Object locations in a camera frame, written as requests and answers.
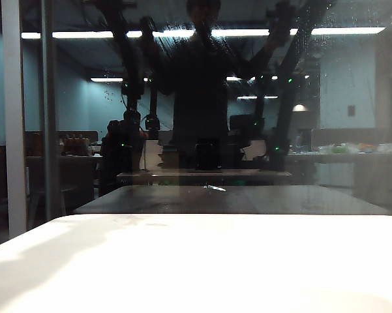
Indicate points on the large dark glass pane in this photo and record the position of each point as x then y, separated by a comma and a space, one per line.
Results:
91, 104

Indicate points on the grey vertical metal pole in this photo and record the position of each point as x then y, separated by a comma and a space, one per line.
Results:
50, 130

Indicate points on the white vertical window frame post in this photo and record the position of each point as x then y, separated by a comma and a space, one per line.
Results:
14, 130

